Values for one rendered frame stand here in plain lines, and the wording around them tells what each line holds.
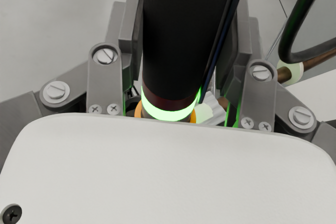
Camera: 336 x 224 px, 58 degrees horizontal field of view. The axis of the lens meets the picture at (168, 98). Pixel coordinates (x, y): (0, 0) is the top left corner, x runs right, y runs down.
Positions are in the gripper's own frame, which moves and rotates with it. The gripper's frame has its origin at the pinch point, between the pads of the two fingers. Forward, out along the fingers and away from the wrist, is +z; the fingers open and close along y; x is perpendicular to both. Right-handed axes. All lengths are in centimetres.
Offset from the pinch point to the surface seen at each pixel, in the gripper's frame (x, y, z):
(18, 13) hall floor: -155, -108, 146
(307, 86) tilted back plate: -37, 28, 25
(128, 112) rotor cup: -32.5, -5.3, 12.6
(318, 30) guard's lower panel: -90, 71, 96
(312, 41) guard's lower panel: -97, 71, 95
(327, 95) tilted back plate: -35, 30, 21
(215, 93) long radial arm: -40.8, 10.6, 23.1
